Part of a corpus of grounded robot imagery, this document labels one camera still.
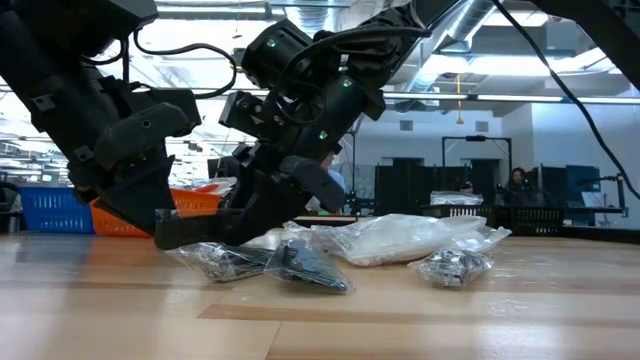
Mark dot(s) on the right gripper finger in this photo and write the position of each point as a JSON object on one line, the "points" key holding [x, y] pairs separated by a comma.
{"points": [[315, 185], [260, 175]]}

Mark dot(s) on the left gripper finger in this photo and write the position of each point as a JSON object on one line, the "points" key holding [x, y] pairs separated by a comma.
{"points": [[135, 165]]}

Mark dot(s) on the red toothbrush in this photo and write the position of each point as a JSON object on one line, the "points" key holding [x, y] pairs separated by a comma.
{"points": [[215, 186]]}

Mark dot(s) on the silver nail file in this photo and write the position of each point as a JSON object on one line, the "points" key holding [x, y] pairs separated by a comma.
{"points": [[220, 262]]}

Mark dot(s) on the white cotton pads bag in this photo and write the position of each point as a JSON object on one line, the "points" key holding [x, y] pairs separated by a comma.
{"points": [[456, 198], [400, 242]]}

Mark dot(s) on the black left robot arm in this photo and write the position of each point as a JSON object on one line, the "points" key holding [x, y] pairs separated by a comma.
{"points": [[50, 25]]}

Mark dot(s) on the background black robot arm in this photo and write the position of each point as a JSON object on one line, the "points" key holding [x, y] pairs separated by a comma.
{"points": [[620, 192], [357, 202]]}

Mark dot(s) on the black computer monitor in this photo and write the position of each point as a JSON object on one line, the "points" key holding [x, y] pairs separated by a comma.
{"points": [[220, 167]]}

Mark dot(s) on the orange plastic basket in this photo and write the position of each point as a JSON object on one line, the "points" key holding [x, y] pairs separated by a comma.
{"points": [[197, 201]]}

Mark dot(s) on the black partition screen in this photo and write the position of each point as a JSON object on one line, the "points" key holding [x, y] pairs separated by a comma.
{"points": [[405, 190], [550, 187]]}

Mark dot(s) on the blue plastic basket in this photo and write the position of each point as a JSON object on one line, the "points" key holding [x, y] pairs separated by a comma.
{"points": [[50, 210]]}

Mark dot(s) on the black plastic basket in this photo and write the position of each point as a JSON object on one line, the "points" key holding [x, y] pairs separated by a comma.
{"points": [[450, 210], [540, 220]]}

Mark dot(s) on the small metal clipper in bag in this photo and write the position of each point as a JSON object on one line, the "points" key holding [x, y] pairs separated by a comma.
{"points": [[450, 267]]}

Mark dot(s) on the bright ceiling light panel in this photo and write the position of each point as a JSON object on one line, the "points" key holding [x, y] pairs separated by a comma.
{"points": [[520, 66]]}

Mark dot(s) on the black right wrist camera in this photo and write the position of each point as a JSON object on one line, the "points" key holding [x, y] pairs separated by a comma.
{"points": [[250, 115]]}

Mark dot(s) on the silver ventilation duct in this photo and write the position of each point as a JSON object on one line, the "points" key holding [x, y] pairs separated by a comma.
{"points": [[312, 15]]}

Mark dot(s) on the black station frame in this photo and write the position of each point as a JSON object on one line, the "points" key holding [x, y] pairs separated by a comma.
{"points": [[477, 138]]}

